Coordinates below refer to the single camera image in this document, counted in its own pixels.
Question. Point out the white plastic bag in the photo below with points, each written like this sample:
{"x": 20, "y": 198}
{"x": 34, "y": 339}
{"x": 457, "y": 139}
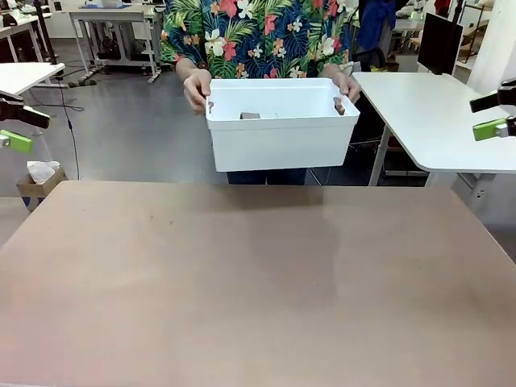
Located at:
{"x": 40, "y": 169}

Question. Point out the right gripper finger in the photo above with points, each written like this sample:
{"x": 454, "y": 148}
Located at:
{"x": 488, "y": 131}
{"x": 485, "y": 103}

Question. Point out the white steel frame table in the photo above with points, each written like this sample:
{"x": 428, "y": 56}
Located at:
{"x": 109, "y": 16}

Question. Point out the large white desk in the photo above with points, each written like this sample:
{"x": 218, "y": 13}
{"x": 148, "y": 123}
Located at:
{"x": 427, "y": 121}

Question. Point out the blue hanging garment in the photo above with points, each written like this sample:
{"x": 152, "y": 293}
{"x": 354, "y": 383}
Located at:
{"x": 377, "y": 20}

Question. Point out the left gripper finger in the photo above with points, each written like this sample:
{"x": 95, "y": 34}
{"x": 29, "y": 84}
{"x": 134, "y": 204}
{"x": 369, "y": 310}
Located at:
{"x": 18, "y": 142}
{"x": 28, "y": 116}

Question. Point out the person's right forearm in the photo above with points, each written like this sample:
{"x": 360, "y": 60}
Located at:
{"x": 186, "y": 68}

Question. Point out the person's right hand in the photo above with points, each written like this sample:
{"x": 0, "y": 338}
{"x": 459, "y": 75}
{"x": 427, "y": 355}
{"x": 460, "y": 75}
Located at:
{"x": 196, "y": 90}

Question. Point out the cardboard box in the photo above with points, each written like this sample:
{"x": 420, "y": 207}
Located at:
{"x": 44, "y": 189}

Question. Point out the white plastic basket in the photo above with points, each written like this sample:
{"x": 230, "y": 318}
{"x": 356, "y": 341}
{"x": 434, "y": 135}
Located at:
{"x": 278, "y": 145}

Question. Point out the person in floral shirt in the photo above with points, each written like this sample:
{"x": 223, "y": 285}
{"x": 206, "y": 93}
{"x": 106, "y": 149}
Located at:
{"x": 258, "y": 40}

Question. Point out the black office chair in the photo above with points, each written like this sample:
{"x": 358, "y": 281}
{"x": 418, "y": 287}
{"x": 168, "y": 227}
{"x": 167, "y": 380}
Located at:
{"x": 373, "y": 58}

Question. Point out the person's left forearm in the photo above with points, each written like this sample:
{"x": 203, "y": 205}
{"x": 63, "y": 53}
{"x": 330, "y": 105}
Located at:
{"x": 334, "y": 69}

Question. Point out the black monitor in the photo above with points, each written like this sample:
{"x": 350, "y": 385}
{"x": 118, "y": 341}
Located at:
{"x": 439, "y": 40}

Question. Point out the person's left hand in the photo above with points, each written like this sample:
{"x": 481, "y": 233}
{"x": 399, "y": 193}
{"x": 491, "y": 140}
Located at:
{"x": 348, "y": 86}

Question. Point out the black stand pole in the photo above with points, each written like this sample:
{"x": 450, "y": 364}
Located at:
{"x": 45, "y": 32}

